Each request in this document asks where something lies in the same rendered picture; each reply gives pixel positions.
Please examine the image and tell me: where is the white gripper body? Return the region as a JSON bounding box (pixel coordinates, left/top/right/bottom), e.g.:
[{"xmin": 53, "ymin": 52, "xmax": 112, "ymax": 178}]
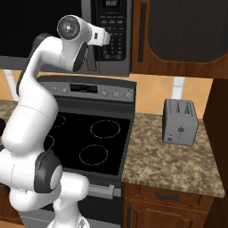
[{"xmin": 102, "ymin": 28, "xmax": 111, "ymax": 47}]

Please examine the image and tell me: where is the black and grey microwave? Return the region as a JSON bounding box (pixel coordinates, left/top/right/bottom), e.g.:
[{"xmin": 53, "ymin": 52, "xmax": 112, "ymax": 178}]
[{"xmin": 0, "ymin": 0, "xmax": 134, "ymax": 77}]

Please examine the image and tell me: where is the brown cupboard door dark inset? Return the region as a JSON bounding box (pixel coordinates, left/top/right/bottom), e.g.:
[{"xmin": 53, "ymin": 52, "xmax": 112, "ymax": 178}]
[{"xmin": 131, "ymin": 0, "xmax": 228, "ymax": 80}]

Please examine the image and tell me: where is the black microwave door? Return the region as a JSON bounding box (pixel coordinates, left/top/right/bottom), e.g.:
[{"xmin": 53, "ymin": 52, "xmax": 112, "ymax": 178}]
[{"xmin": 0, "ymin": 0, "xmax": 96, "ymax": 73}]

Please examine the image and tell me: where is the black oven door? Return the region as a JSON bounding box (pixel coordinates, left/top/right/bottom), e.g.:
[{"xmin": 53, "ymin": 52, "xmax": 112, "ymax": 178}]
[{"xmin": 19, "ymin": 194, "xmax": 124, "ymax": 228}]

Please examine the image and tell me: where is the brown wooden cupboard door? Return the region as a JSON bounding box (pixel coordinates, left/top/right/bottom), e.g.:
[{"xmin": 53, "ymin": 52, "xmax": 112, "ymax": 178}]
[{"xmin": 122, "ymin": 199, "xmax": 209, "ymax": 228}]

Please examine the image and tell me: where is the black and grey stove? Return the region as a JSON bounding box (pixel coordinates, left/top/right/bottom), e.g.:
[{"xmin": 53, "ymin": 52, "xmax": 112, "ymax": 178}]
[{"xmin": 19, "ymin": 74, "xmax": 138, "ymax": 228}]

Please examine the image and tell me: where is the grey toaster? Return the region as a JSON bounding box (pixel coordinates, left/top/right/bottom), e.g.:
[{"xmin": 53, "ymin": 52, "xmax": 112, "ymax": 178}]
[{"xmin": 161, "ymin": 98, "xmax": 200, "ymax": 147}]

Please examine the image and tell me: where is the tall brown wooden cabinet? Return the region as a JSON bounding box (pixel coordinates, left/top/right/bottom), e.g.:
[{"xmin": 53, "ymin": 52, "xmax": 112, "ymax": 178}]
[{"xmin": 202, "ymin": 76, "xmax": 228, "ymax": 228}]

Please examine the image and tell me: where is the brown wooden drawer front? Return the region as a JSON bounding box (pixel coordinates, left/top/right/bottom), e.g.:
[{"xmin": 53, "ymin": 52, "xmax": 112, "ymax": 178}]
[{"xmin": 123, "ymin": 183, "xmax": 216, "ymax": 214}]

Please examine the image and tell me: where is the grey microwave door handle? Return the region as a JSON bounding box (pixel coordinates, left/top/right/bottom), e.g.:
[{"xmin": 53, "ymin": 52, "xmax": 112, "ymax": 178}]
[{"xmin": 81, "ymin": 0, "xmax": 98, "ymax": 72}]

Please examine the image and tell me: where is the long black cupboard handle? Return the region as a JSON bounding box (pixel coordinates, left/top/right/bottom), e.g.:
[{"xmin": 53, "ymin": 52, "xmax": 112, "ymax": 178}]
[{"xmin": 137, "ymin": 2, "xmax": 148, "ymax": 63}]

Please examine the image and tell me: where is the grey oven door handle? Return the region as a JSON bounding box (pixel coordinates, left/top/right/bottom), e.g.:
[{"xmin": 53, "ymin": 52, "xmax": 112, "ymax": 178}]
[{"xmin": 87, "ymin": 183, "xmax": 116, "ymax": 200}]

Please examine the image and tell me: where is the black drawer handle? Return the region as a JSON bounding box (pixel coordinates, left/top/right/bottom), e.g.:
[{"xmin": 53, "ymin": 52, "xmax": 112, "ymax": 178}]
[{"xmin": 154, "ymin": 191, "xmax": 181, "ymax": 202}]

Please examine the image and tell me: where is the short black cupboard handle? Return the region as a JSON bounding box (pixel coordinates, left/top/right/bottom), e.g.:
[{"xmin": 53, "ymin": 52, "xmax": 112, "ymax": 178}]
[{"xmin": 126, "ymin": 202, "xmax": 133, "ymax": 228}]

